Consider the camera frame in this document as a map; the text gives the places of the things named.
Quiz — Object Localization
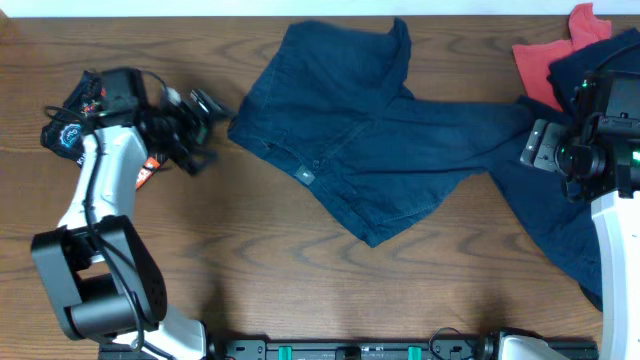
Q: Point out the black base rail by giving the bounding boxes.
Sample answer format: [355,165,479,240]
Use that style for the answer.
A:
[97,327,599,360]

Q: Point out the dark navy garment pile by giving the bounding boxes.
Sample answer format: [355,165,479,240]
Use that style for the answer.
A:
[547,28,639,116]

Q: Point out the navy blue shorts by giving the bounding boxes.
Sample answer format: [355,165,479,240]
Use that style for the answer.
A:
[228,20,602,306]

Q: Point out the red cloth garment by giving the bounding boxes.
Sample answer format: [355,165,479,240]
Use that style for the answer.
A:
[512,3,613,110]

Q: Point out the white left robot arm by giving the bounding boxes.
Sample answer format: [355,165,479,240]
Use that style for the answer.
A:
[31,87,230,359]

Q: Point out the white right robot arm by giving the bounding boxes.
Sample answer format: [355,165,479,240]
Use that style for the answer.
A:
[520,113,639,359]

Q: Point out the black printed folded t-shirt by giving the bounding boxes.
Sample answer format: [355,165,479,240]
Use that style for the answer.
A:
[40,69,166,191]

